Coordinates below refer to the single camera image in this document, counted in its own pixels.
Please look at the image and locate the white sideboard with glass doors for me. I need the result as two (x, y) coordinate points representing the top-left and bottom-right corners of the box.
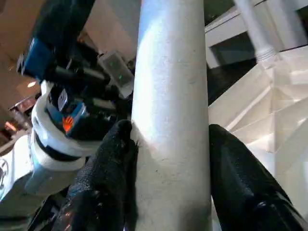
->
(204, 0), (308, 70)

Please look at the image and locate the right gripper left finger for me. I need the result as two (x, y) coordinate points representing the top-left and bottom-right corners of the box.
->
(57, 119), (140, 231)

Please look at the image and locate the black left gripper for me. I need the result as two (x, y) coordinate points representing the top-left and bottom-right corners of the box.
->
(45, 69), (132, 141)

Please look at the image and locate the white plastic table top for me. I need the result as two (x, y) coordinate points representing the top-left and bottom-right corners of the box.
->
(207, 44), (308, 193)

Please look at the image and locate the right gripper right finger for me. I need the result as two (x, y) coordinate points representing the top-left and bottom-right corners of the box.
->
(208, 124), (304, 231)

